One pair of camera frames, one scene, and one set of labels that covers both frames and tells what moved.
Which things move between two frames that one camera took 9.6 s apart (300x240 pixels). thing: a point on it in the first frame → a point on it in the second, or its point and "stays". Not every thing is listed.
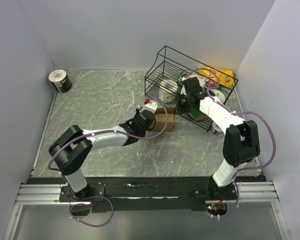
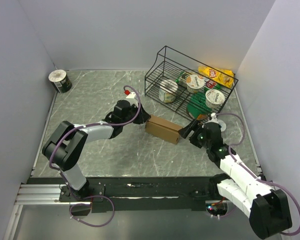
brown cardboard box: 160,118 → 163,129
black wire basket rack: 184,84 stays
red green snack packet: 211,83 stays
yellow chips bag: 225,77 stays
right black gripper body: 183,106 → 206,143
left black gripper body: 136,115 → 133,110
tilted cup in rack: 167,91 stays
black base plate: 108,194 stays
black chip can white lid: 60,81 stays
